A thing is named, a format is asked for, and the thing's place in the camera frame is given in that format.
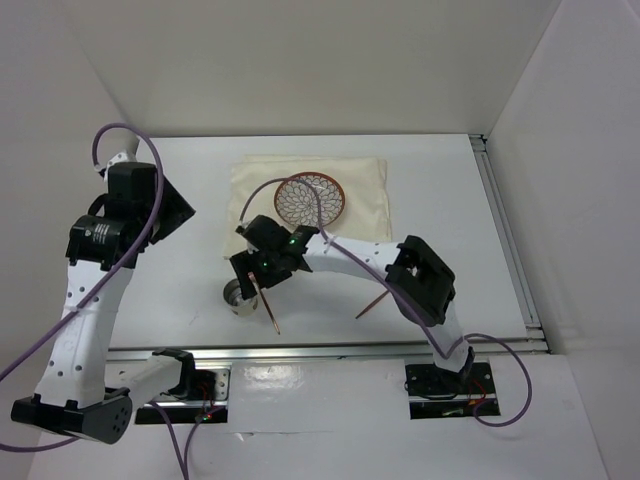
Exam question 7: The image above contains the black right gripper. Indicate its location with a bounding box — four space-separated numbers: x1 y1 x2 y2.
231 245 294 299

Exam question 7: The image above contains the copper fork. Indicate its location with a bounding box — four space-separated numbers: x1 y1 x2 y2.
249 273 281 335

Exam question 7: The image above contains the small metal cup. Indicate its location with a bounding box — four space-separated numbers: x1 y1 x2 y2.
222 279 258 317

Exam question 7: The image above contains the floral patterned plate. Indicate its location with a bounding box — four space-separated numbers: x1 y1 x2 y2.
274 172 346 227

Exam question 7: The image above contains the cream cloth napkin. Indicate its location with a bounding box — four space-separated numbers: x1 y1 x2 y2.
222 155 392 259

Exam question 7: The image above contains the copper knife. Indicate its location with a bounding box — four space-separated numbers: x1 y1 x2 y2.
355 291 389 319

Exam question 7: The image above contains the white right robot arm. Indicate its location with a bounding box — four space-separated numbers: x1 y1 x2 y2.
229 215 475 392

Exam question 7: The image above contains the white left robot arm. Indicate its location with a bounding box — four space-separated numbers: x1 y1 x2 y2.
11 162 198 444

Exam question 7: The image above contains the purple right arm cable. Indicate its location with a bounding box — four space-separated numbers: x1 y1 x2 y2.
238 177 532 427

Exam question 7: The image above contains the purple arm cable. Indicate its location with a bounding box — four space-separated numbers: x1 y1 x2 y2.
238 177 532 427
0 123 221 474

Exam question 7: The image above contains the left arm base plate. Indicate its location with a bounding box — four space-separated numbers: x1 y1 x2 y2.
153 366 231 425

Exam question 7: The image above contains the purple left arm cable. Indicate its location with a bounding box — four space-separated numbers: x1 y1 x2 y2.
0 123 221 474

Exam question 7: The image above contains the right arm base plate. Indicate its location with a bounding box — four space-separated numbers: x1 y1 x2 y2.
404 362 501 420

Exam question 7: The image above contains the aluminium front rail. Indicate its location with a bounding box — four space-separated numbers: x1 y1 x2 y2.
106 338 550 363

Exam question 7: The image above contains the aluminium rail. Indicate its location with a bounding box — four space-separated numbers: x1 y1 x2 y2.
106 338 550 363
469 134 551 353

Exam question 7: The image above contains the aluminium right side rail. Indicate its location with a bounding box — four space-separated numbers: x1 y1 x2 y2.
469 134 551 353

